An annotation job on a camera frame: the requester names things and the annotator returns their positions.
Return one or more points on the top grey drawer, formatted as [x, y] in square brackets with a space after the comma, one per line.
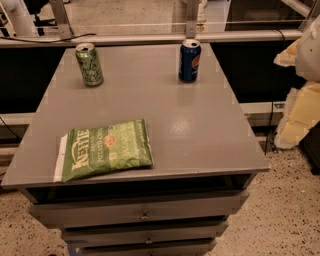
[138, 210]

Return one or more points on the bottom grey drawer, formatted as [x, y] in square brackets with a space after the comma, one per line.
[169, 248]

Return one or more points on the middle grey drawer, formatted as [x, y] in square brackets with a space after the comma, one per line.
[145, 234]

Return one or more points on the grey drawer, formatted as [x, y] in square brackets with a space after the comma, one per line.
[138, 210]
[145, 234]
[169, 248]

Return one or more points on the grey metal rail frame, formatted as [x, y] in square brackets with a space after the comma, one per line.
[133, 22]

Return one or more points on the green Kettle chips bag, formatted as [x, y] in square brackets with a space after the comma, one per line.
[95, 151]

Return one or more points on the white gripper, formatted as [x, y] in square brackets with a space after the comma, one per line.
[310, 55]

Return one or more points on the grey drawer cabinet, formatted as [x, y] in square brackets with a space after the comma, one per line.
[201, 142]

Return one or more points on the green soda can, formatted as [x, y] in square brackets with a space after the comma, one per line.
[89, 64]

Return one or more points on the blue Pepsi can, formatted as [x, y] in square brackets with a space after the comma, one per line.
[190, 52]

